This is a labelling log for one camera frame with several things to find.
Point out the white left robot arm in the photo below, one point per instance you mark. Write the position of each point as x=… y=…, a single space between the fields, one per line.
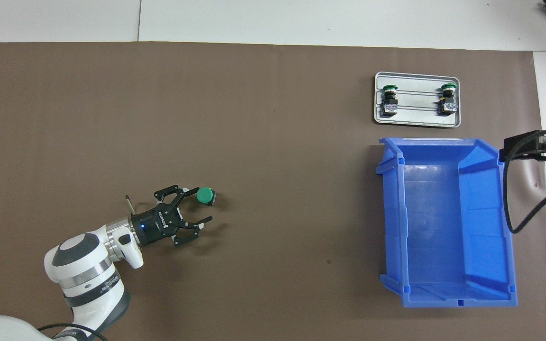
x=83 y=265

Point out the blue plastic storage bin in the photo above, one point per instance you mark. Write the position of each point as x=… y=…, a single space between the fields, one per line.
x=424 y=237

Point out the green push button switch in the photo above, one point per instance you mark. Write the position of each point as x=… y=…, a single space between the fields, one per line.
x=204 y=195
x=389 y=110
x=447 y=108

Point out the silver metal tray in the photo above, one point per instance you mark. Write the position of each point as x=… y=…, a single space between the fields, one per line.
x=417 y=118

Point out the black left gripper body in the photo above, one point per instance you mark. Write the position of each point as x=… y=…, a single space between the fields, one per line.
x=157 y=225

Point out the brown table mat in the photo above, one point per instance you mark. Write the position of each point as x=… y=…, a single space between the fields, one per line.
x=277 y=94

